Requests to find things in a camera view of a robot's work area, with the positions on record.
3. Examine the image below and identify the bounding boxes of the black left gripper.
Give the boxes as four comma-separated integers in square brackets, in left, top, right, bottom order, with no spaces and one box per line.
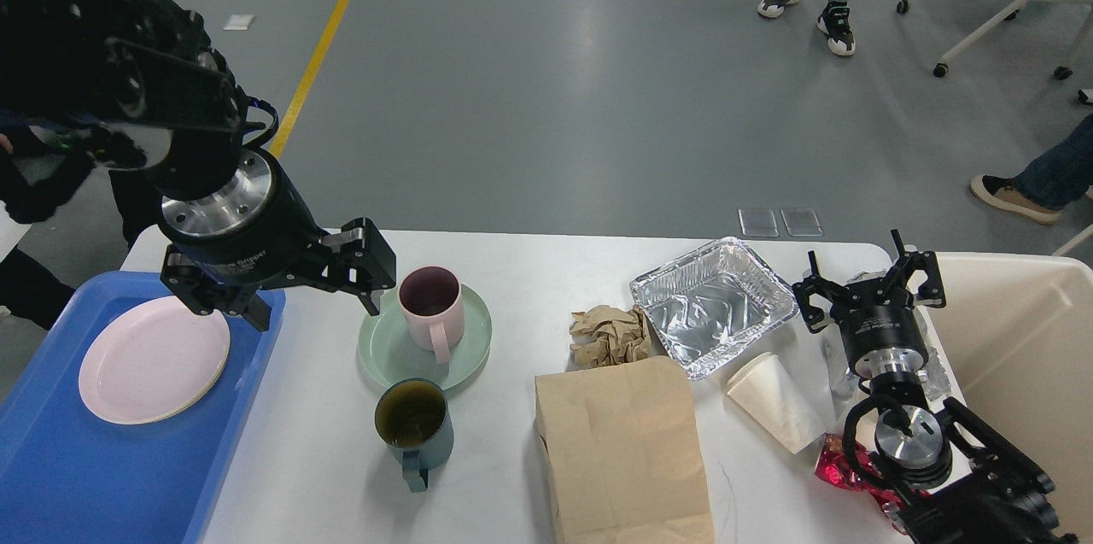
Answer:
[156,149,397,331]

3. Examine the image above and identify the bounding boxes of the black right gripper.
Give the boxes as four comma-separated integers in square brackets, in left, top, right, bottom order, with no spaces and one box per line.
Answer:
[792,230,947,380]

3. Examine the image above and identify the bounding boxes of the green plate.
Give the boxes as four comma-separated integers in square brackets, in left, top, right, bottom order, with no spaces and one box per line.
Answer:
[359,284,493,392]

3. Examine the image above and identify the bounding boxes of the pink mug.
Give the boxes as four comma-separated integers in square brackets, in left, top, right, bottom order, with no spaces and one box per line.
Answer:
[397,267,465,365]

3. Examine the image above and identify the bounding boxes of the dark green mug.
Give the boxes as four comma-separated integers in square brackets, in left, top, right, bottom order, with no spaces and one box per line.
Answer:
[374,379,454,493]

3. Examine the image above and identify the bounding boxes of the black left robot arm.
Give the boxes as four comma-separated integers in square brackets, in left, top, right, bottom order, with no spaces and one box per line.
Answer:
[3,0,397,330]

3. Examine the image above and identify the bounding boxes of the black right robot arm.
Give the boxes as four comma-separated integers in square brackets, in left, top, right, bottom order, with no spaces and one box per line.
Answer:
[792,230,1078,543]

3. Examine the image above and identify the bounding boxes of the floor socket plate right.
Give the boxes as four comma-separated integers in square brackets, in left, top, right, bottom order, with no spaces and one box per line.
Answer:
[780,206,825,237]

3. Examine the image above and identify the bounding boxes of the floor socket plate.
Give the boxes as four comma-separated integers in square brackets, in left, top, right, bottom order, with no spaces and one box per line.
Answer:
[780,206,825,237]
[738,206,780,239]

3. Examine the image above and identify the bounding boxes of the floor socket plate left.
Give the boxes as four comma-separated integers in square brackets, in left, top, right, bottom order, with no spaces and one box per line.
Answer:
[738,206,780,239]

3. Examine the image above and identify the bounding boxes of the pink plate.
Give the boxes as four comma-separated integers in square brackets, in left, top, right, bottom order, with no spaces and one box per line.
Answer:
[77,296,231,426]

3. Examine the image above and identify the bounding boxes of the beige plastic bin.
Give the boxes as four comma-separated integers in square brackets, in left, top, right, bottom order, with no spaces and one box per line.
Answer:
[930,252,1092,543]

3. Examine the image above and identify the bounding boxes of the white paper cup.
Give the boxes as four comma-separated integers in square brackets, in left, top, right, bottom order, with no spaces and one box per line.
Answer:
[726,352,825,454]

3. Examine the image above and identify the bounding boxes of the aluminium foil tray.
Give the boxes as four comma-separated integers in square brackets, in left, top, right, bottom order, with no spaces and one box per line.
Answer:
[628,237,798,381]

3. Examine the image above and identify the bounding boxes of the red foil wrapper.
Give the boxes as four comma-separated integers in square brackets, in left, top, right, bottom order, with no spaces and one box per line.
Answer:
[815,434,907,535]

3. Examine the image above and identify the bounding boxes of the person in blue jeans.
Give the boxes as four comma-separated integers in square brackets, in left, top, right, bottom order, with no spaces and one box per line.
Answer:
[969,115,1092,225]

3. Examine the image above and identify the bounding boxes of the white paper on floor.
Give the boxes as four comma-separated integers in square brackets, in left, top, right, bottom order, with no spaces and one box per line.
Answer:
[222,14,256,32]

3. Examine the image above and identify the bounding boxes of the seated person in black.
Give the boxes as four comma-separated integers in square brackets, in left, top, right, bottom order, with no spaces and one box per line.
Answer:
[1,126,161,330]

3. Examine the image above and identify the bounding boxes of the crumpled brown paper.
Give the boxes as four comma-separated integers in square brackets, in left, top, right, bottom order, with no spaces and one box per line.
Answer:
[569,304,653,368]

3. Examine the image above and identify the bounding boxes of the blue plastic tray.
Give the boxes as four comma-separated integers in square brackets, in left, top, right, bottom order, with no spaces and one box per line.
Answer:
[1,272,286,543]

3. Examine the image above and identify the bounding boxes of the brown paper bag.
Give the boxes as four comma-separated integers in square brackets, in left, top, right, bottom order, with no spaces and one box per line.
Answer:
[534,356,716,543]

